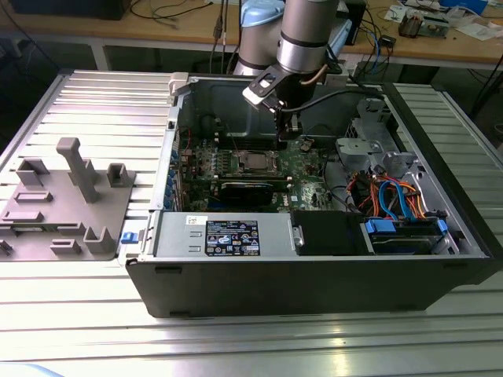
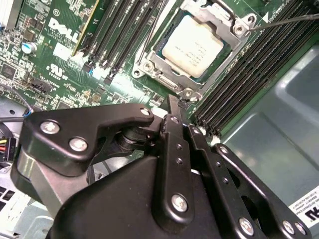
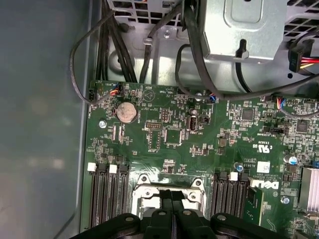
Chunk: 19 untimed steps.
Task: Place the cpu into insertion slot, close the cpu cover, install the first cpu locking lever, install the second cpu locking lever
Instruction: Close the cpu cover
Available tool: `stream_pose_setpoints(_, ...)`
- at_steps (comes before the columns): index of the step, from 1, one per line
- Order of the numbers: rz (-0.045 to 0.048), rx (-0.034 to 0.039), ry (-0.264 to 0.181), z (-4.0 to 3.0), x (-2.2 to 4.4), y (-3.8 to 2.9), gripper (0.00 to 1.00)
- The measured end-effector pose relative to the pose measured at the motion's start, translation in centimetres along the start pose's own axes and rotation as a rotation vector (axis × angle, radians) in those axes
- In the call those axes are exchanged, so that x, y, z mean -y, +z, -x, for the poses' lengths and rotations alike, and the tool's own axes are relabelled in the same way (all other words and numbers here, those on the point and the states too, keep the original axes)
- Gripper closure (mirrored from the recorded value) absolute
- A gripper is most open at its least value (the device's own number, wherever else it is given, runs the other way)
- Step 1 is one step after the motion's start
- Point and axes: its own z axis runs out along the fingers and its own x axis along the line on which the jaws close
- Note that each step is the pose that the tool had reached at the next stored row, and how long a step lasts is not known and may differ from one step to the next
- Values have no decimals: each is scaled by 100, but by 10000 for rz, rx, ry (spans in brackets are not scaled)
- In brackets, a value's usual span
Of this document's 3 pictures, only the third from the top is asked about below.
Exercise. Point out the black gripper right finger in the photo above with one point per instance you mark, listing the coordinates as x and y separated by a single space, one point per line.
189 224

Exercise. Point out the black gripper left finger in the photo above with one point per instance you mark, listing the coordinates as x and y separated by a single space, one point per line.
159 224

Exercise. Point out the small CPU plate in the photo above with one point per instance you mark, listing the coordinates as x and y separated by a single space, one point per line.
150 204

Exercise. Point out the RAM slot with black clip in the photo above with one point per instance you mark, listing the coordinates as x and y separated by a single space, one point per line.
243 199
124 196
103 199
220 199

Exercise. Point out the CPU socket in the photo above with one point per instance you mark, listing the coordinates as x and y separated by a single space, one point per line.
164 183

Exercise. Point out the RAM slot with white clip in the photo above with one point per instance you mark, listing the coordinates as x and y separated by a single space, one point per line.
114 199
233 199
94 199

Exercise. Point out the green motherboard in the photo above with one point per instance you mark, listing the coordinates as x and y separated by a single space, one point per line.
211 139

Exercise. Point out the internal USB port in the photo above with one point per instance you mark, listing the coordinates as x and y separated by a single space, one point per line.
192 123

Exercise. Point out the round coin battery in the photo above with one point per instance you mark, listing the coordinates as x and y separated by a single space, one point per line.
125 112

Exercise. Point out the silver finned heat sink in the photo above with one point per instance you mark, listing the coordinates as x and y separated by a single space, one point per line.
310 189

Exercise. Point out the black open PC case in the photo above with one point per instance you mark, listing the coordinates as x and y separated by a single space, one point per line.
45 99

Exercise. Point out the black power connector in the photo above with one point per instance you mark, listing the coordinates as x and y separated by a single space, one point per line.
297 57

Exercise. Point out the silver metal drive cage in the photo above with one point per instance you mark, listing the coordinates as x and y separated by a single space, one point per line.
249 32

